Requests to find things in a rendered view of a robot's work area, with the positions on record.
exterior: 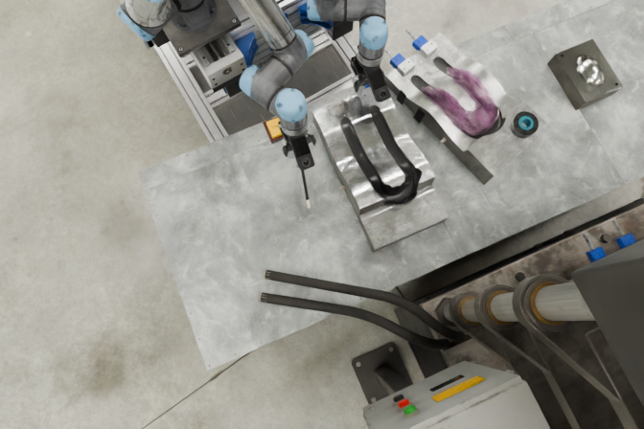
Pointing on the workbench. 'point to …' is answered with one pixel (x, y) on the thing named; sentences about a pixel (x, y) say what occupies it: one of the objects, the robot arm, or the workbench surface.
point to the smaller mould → (585, 74)
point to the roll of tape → (525, 124)
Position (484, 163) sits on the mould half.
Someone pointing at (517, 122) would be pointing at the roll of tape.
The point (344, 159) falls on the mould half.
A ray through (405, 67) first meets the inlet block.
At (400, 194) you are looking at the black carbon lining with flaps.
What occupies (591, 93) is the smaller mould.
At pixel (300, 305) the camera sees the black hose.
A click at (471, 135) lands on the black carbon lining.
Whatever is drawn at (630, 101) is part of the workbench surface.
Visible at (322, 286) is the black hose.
